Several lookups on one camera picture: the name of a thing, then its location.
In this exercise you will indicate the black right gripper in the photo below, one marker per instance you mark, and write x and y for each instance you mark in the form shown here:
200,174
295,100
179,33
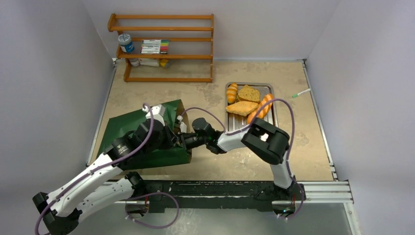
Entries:
184,140

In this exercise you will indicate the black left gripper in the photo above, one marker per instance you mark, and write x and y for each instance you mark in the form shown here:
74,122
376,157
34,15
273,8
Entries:
171,138

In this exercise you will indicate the green brown paper bag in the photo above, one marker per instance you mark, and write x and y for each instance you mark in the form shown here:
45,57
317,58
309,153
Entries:
126,132

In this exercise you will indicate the triangular orange fake pastry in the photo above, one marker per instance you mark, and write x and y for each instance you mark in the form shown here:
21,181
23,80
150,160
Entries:
242,108

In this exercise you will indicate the orange fake bread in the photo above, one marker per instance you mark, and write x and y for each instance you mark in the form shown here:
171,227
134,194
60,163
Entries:
231,93

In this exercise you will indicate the long orange fake baguette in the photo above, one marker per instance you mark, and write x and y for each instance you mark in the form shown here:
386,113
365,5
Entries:
262,110

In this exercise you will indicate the seeded fake bread slice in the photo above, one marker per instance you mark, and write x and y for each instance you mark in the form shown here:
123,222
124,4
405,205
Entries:
248,93

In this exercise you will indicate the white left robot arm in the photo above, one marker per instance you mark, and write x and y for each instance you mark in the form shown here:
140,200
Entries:
64,208

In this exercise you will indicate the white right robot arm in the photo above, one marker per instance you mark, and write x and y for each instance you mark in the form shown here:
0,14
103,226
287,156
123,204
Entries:
269,143

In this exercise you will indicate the silver metal tray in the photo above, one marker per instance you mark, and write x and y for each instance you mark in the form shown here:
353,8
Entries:
234,122

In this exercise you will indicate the white small box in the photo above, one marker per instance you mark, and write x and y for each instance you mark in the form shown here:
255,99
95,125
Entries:
149,62

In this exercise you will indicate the yellow small bottle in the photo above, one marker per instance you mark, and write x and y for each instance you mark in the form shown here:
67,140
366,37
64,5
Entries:
164,63

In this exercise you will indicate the small grey jar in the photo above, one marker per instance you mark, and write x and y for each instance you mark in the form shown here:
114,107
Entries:
134,62

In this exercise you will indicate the pack of coloured markers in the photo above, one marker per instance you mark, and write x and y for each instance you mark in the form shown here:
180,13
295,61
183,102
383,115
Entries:
154,46

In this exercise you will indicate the green white marker pen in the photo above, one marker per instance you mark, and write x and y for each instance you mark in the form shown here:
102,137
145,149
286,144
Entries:
300,93

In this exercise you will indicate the blue white jar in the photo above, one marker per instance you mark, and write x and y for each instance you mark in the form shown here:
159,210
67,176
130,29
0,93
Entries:
126,43

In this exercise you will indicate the orange wooden shelf rack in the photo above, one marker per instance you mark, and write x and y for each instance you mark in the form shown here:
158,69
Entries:
135,49

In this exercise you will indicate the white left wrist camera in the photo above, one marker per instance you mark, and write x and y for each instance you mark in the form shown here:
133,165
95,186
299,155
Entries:
157,111

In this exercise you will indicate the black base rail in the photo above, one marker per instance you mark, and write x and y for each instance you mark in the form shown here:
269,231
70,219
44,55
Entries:
262,196

